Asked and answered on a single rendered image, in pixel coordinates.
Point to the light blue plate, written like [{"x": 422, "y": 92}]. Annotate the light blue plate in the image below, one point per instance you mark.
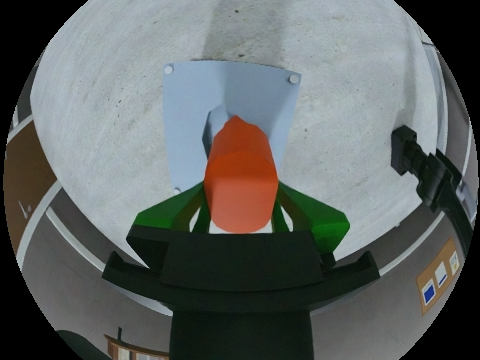
[{"x": 258, "y": 94}]

